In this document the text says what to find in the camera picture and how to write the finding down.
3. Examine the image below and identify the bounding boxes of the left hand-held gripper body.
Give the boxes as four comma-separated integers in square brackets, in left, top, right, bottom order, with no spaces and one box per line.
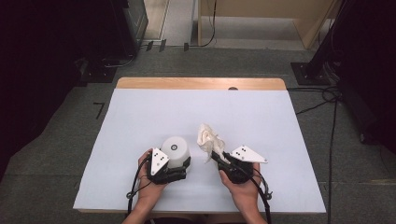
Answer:
[147,147,188,185]

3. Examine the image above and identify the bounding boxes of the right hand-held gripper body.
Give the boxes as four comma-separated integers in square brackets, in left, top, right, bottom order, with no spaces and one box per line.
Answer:
[219,145,269,185]

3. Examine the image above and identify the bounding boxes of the white cylindrical device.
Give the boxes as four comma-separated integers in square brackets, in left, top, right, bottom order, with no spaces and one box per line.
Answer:
[161,135,191,170]

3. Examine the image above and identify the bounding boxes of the white cloth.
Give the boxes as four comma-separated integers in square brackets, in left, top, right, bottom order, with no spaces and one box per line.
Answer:
[196,123,227,164]

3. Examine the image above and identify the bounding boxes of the person's right hand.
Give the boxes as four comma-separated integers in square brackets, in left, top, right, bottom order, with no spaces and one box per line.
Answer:
[219,162,262,211]

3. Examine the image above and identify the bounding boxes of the person's left hand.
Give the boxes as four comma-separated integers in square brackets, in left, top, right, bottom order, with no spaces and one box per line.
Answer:
[137,149,169,204]

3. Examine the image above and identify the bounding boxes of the white table sheet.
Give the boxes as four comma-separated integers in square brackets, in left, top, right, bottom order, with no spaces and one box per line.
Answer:
[73,88,327,214]

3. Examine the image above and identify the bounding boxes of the wooden table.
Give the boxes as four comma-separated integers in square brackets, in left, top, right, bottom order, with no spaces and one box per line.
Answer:
[74,77,327,216]

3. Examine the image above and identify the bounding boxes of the black stand base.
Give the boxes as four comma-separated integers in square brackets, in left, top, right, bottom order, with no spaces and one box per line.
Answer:
[78,57,118,84]

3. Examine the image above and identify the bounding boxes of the black stand with base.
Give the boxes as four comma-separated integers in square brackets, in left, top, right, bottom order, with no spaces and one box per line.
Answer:
[290,0,348,87]

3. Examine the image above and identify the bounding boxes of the black glass-front cabinet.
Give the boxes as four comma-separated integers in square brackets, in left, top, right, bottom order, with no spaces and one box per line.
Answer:
[110,0,149,59]

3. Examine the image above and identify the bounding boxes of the light wooden cabinet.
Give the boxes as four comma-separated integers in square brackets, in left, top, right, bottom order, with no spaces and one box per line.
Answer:
[197,0,341,50]

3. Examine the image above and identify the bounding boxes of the right hand-held gripper cable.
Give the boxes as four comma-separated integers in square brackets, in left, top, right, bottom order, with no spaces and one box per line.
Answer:
[248,169,274,224]

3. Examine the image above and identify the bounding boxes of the hand-held gripper cable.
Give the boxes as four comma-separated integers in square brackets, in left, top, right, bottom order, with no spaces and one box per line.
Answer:
[125,154,153,217]
[248,169,274,224]

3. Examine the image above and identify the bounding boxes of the left hand-held gripper cable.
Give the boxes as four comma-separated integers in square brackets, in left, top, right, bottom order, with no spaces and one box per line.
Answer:
[125,154,153,217]

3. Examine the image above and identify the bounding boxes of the long black floor cable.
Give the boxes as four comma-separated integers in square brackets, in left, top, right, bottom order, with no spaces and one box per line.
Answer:
[326,99,340,224]

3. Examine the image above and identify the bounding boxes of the grey floor cable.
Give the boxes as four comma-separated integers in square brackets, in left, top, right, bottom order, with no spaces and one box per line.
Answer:
[103,53,138,69]

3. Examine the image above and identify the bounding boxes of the black tangled floor cables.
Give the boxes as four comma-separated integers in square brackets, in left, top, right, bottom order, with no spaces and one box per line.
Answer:
[286,85,344,116]

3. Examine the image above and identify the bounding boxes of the black hanging cable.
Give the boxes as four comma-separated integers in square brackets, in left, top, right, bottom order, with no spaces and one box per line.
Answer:
[188,0,218,49]

